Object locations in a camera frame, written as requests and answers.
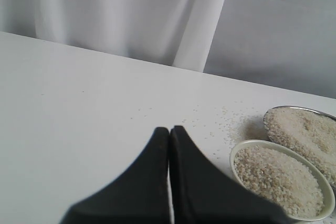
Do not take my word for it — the white backdrop curtain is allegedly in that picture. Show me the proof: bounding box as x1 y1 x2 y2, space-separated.
1 0 335 98

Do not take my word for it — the white ceramic rice bowl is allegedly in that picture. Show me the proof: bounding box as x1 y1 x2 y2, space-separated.
229 140 335 222

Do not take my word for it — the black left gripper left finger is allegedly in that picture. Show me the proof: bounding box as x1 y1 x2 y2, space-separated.
61 127 171 223

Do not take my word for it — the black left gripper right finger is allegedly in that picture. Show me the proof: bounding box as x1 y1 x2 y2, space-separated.
170 126 294 223

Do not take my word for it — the round steel rice tray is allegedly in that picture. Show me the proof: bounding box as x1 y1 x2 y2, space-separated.
264 106 335 188

